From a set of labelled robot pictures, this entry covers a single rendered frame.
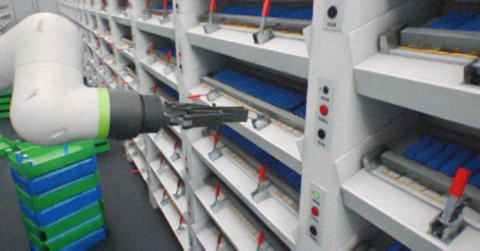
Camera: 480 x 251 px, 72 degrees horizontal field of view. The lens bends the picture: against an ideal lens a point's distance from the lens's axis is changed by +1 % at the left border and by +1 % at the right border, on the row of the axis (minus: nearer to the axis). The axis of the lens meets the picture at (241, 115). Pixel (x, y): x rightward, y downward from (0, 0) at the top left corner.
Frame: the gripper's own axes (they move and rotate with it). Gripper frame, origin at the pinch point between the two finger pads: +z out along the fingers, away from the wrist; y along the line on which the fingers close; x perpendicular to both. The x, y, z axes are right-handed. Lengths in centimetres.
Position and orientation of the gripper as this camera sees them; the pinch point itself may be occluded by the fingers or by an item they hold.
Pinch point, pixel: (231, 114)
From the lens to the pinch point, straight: 73.1
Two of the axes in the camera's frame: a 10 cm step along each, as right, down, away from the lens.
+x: 1.5, -9.6, -2.4
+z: 8.6, 0.0, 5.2
